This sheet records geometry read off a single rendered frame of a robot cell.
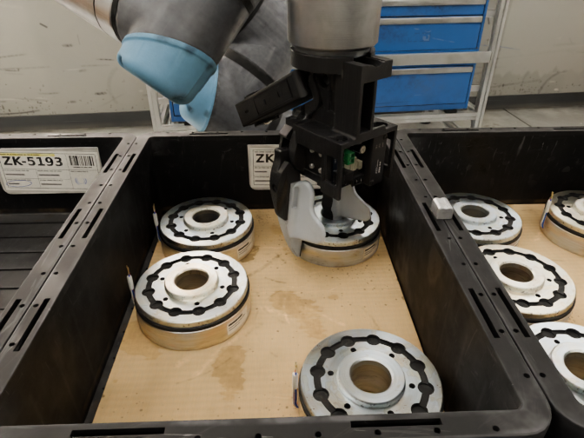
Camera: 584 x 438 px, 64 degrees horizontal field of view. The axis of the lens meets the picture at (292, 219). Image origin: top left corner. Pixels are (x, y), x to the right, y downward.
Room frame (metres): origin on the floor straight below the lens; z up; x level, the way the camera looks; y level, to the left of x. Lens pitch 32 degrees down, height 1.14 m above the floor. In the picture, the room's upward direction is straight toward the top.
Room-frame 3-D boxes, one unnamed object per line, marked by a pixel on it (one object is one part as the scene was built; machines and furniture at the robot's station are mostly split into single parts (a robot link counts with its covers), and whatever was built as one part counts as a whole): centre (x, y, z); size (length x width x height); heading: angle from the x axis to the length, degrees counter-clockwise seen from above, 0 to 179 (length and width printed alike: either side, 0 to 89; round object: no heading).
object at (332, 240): (0.44, -0.05, 0.86); 0.10 x 0.10 x 0.01
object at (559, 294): (0.34, -0.21, 0.86); 0.10 x 0.10 x 0.01
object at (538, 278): (0.34, -0.21, 0.86); 0.05 x 0.05 x 0.01
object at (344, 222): (0.44, -0.05, 0.86); 0.05 x 0.05 x 0.01
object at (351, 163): (0.40, -0.04, 0.99); 0.09 x 0.08 x 0.12; 40
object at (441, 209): (0.34, -0.13, 0.94); 0.02 x 0.01 x 0.01; 2
